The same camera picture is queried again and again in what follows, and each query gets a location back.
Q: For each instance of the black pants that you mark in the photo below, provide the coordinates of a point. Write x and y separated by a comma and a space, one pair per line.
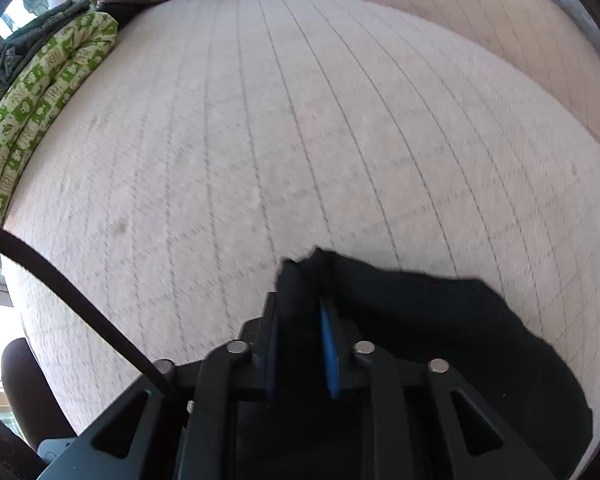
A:
430, 320

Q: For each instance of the checked beige bed sheet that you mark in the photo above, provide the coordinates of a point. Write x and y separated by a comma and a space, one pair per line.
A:
300, 160

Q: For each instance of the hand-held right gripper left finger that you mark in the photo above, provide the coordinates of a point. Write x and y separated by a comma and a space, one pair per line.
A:
270, 355

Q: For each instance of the dark brown chair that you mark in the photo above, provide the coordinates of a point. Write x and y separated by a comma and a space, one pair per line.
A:
30, 390

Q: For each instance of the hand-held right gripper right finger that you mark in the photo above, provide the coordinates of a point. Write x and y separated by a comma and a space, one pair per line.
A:
332, 355

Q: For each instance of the green printed folded quilt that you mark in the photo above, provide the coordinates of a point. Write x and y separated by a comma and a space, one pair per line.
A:
35, 105

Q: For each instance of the grey folded blanket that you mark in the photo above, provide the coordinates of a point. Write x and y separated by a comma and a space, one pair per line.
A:
35, 35

